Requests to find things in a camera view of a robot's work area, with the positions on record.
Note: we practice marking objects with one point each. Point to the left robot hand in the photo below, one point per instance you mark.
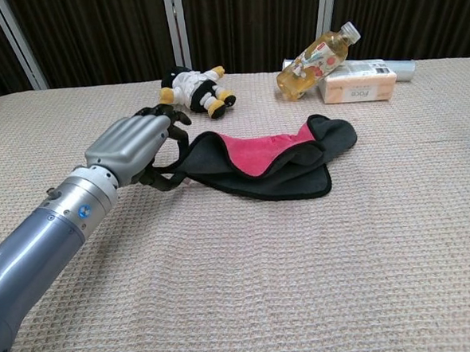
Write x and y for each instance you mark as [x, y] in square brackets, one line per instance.
[127, 148]

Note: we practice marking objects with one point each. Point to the pink and black cloth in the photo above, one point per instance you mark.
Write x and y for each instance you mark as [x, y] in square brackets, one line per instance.
[291, 176]

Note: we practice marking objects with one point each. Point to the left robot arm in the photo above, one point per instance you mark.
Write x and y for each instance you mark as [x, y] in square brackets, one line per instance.
[43, 243]

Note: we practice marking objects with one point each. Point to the black white plush doll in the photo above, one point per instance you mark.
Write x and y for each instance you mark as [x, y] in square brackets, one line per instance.
[195, 88]

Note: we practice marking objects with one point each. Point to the beige woven tablecloth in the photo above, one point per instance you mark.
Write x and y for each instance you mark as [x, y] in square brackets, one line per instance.
[264, 262]

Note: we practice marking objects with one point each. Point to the yellow tea bottle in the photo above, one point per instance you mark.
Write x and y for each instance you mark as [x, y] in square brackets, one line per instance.
[314, 65]

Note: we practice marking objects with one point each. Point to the peach face wash box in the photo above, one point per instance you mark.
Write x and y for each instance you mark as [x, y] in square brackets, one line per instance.
[361, 86]

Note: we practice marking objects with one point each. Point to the grey metal partition post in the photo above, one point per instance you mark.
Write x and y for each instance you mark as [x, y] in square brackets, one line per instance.
[17, 41]
[176, 28]
[326, 3]

